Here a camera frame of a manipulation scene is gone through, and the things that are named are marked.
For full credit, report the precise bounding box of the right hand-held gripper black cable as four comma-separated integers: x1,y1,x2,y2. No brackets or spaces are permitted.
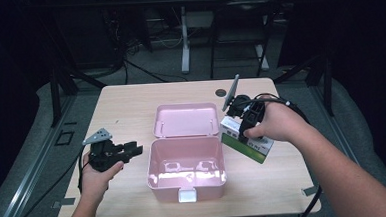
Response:
243,89,325,217

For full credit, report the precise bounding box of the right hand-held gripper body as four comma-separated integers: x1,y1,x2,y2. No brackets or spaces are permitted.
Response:
219,73,267,130

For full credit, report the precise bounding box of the left hand-held gripper black cable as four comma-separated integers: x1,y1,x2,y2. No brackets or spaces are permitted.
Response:
76,148,88,194

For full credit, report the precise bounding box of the person's left hand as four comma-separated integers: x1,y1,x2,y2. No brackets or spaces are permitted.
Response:
78,151,127,203

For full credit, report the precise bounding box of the white desk with white legs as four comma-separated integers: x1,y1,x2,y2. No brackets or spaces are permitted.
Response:
158,0,307,77

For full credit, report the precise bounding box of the white and green carton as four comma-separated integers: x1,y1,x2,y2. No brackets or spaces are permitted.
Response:
219,113,276,167

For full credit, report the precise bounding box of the hand-held gripper black cable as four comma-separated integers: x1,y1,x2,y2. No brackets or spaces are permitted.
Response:
76,148,88,194
243,89,325,217

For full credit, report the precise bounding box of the person's right hand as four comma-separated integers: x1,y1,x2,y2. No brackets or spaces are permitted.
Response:
240,93,312,146

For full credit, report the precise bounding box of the long black floor cable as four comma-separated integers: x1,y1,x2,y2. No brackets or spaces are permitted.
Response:
3,158,84,217

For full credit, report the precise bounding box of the black chair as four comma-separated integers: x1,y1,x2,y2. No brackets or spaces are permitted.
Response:
205,0,280,81

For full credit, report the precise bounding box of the pink storage box white handle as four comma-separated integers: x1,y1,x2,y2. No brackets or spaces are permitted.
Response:
143,101,229,205

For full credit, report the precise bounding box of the black metal stand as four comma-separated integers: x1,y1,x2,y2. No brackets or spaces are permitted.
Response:
46,59,110,129
272,52,336,120

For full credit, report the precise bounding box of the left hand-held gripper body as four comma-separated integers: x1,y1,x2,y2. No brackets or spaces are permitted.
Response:
81,126,132,173

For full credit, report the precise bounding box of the grey tape strip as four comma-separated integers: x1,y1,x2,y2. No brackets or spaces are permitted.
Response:
51,198,77,210
301,185,322,198

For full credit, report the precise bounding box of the white cable under desk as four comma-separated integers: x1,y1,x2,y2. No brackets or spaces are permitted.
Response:
150,35,184,51

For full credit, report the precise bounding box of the black cable behind table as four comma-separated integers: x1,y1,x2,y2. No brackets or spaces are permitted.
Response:
122,55,189,86

